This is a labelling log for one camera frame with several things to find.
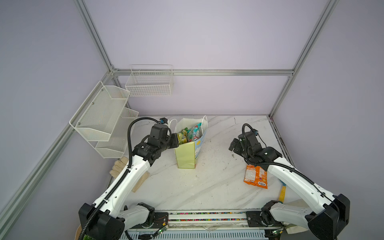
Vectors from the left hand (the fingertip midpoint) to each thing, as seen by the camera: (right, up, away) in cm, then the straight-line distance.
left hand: (175, 139), depth 77 cm
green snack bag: (+3, +1, +4) cm, 6 cm away
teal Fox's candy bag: (+10, +3, +1) cm, 10 cm away
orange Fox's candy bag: (+46, -22, +9) cm, 52 cm away
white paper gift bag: (+6, -8, +2) cm, 10 cm away
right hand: (+32, -5, +3) cm, 32 cm away
